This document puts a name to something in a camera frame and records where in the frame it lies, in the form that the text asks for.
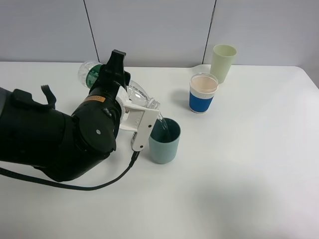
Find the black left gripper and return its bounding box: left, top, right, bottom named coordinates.
left=82, top=49, right=131, bottom=120

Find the clear bottle with green label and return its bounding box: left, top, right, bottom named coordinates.
left=78, top=61, right=160, bottom=110

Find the teal plastic cup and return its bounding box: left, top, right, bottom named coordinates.
left=149, top=118, right=181, bottom=164

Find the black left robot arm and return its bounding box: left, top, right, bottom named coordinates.
left=0, top=50, right=130, bottom=182

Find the paper cup with blue sleeve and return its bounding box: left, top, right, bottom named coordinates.
left=189, top=73, right=218, bottom=114

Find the pale green plastic cup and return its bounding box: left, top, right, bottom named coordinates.
left=210, top=44, right=237, bottom=84

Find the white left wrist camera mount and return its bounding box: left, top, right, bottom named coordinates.
left=116, top=87, right=160, bottom=151

